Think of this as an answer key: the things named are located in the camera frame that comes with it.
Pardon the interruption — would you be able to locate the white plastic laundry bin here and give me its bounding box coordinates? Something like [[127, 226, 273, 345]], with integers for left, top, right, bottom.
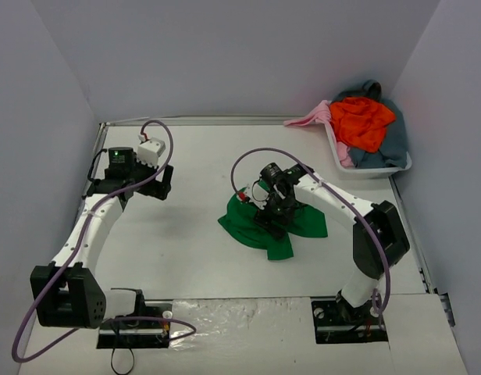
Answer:
[[324, 119, 414, 180]]

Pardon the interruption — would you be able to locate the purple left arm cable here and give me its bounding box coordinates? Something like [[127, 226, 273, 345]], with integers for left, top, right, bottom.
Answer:
[[10, 120, 197, 363]]

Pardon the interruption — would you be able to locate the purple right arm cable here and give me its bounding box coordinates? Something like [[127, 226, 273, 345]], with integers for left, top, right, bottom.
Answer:
[[230, 147, 394, 329]]

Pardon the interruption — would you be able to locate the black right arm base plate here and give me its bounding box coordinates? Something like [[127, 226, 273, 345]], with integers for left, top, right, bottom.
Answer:
[[311, 297, 388, 345]]

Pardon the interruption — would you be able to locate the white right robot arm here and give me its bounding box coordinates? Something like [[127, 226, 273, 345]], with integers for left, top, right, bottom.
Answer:
[[244, 163, 410, 323]]

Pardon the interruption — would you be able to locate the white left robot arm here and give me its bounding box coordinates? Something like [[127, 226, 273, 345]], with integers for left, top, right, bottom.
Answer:
[[30, 138, 173, 329]]

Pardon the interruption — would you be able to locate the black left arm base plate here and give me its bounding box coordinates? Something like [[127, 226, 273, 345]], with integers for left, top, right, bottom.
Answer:
[[96, 320, 170, 349]]

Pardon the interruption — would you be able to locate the right side table rail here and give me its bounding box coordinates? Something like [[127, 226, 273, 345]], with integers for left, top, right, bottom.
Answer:
[[389, 177, 456, 330]]

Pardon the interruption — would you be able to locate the green t shirt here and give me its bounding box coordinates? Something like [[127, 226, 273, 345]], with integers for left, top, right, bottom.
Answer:
[[218, 195, 328, 261]]

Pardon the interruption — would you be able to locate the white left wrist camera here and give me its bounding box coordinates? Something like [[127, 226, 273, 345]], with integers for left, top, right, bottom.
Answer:
[[136, 134, 166, 168]]

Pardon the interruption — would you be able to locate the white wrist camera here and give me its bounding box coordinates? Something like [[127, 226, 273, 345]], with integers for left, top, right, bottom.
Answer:
[[136, 134, 166, 168], [238, 182, 269, 209]]

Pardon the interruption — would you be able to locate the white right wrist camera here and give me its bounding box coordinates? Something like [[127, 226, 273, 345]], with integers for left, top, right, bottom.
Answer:
[[238, 182, 269, 209]]

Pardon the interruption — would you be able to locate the grey blue t shirt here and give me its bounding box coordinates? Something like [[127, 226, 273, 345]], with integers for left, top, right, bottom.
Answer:
[[332, 80, 408, 169]]

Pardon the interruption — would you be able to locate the pink t shirt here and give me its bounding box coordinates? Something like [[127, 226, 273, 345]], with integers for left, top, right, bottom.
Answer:
[[283, 100, 354, 168]]

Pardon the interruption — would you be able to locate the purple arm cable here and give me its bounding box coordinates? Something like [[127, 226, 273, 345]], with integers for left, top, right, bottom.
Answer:
[[230, 147, 394, 329], [10, 120, 197, 363]]

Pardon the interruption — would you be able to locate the orange t shirt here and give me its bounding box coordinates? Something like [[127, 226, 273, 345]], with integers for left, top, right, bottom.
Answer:
[[330, 97, 396, 153]]

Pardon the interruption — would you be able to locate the aluminium table edge rail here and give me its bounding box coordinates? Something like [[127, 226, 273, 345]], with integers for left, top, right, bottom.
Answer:
[[101, 115, 302, 127]]

